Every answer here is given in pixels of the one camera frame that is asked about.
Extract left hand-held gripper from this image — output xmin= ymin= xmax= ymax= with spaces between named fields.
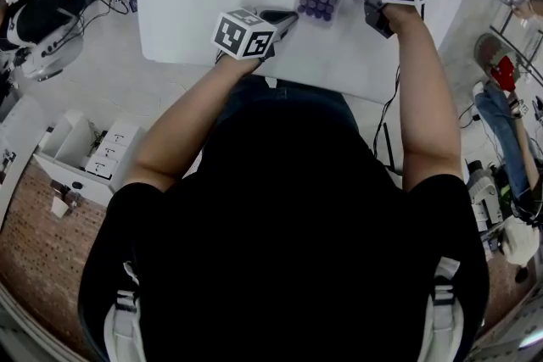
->
xmin=210 ymin=7 xmax=299 ymax=63

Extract person's right forearm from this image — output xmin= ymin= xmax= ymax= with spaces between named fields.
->
xmin=381 ymin=3 xmax=466 ymax=192

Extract person's left forearm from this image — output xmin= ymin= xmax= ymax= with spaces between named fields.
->
xmin=125 ymin=54 xmax=266 ymax=192

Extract person's blue jeans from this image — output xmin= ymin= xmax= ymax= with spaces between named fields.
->
xmin=218 ymin=74 xmax=360 ymax=115

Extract red cloth item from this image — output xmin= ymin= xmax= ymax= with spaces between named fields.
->
xmin=490 ymin=54 xmax=519 ymax=93

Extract small white box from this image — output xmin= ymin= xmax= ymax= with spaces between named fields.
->
xmin=96 ymin=144 xmax=124 ymax=163
xmin=105 ymin=130 xmax=133 ymax=148
xmin=84 ymin=159 xmax=115 ymax=180

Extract person's black t-shirt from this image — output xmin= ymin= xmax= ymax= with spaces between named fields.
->
xmin=78 ymin=97 xmax=489 ymax=362

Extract white backpack unit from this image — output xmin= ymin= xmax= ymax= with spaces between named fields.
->
xmin=6 ymin=10 xmax=84 ymax=81

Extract white storage organizer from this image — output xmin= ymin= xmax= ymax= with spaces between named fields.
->
xmin=33 ymin=109 xmax=145 ymax=209

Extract grey and white desktop device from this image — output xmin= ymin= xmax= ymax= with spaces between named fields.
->
xmin=465 ymin=159 xmax=506 ymax=234

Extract white side desk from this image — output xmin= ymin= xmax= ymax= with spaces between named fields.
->
xmin=0 ymin=95 xmax=48 ymax=228

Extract white paper cup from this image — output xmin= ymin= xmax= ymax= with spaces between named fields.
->
xmin=49 ymin=196 xmax=72 ymax=220

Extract white cloth bundle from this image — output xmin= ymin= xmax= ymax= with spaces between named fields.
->
xmin=504 ymin=220 xmax=540 ymax=268

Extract thin black cable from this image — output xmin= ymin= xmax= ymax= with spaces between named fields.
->
xmin=372 ymin=65 xmax=402 ymax=175

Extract person's white harness strap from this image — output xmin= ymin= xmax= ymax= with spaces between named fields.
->
xmin=104 ymin=260 xmax=148 ymax=362
xmin=423 ymin=256 xmax=463 ymax=362

